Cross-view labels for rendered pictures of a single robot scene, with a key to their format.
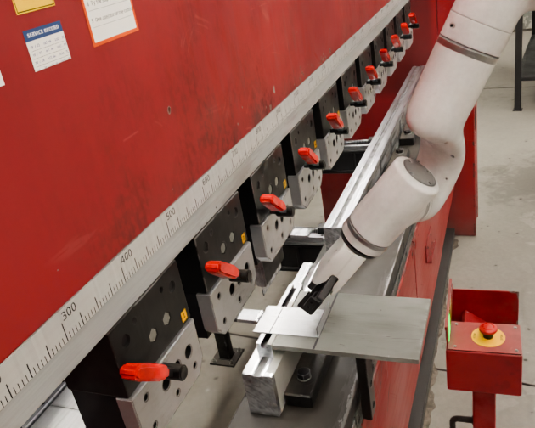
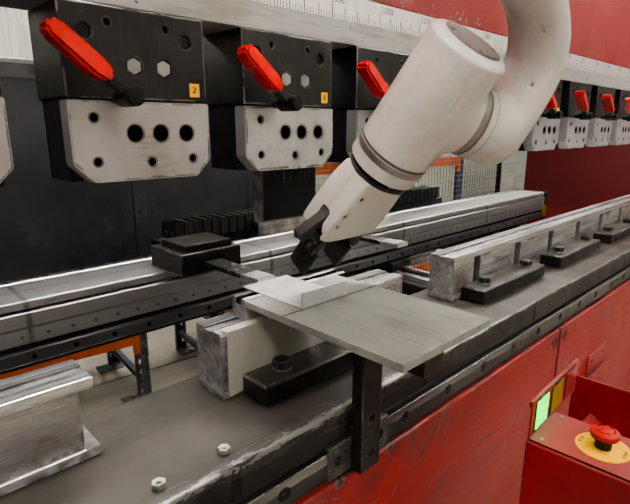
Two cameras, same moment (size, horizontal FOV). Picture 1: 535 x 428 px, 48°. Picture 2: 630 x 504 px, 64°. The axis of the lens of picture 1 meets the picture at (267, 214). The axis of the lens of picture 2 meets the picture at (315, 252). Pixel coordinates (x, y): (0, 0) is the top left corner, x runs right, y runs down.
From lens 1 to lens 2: 63 cm
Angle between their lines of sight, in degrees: 23
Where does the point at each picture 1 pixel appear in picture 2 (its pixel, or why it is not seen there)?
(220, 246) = (126, 58)
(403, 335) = (412, 337)
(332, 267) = (325, 190)
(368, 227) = (377, 124)
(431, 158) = (516, 50)
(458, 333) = (558, 428)
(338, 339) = (323, 317)
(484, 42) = not seen: outside the picture
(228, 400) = not seen: hidden behind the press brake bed
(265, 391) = (213, 355)
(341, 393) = (317, 407)
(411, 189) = (440, 48)
